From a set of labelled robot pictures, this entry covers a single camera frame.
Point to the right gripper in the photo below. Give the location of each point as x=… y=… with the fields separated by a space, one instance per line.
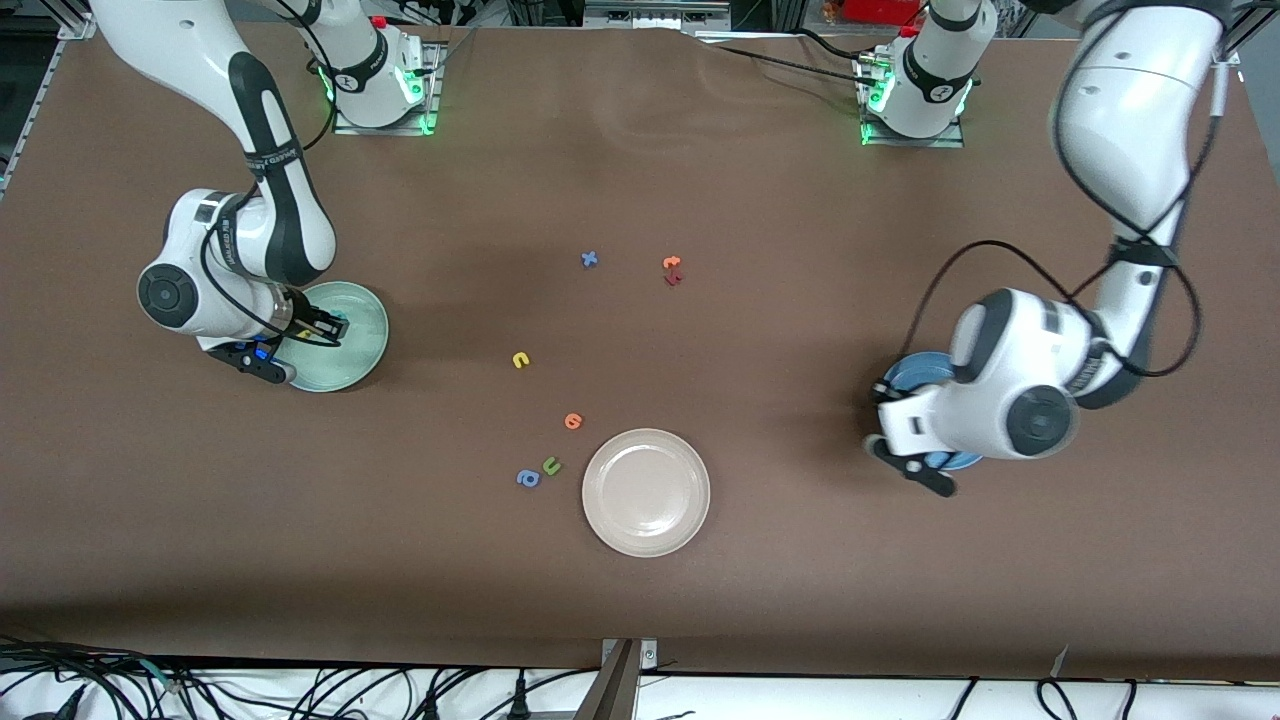
x=303 y=318

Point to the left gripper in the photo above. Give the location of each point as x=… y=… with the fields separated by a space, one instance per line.
x=879 y=389

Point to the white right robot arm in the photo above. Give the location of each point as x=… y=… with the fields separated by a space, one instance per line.
x=170 y=40

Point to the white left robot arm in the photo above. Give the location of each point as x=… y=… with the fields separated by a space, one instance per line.
x=1130 y=130

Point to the blue plate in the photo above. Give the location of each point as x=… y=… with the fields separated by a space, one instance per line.
x=920 y=370

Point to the pale green plate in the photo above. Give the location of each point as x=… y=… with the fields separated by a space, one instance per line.
x=352 y=366

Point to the brown table cover sheet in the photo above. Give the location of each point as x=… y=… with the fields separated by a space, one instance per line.
x=200 y=500

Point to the blue foam letter a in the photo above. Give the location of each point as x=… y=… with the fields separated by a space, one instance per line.
x=527 y=480

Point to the beige plate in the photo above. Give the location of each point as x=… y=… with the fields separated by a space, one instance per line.
x=646 y=492

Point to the black power plug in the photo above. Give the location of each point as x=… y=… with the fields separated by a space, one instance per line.
x=520 y=698
x=432 y=702

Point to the red box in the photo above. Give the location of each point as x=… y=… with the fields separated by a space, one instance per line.
x=880 y=10

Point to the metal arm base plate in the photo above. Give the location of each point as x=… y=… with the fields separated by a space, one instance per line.
x=930 y=142
x=400 y=129

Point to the aluminium frame rail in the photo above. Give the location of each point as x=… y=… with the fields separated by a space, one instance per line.
x=30 y=105

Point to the small metal bracket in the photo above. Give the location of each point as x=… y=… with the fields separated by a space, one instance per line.
x=648 y=655

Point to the aluminium profile post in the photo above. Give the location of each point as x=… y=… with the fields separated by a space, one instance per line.
x=610 y=690

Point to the grey metal rail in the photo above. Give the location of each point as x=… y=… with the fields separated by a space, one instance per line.
x=650 y=15

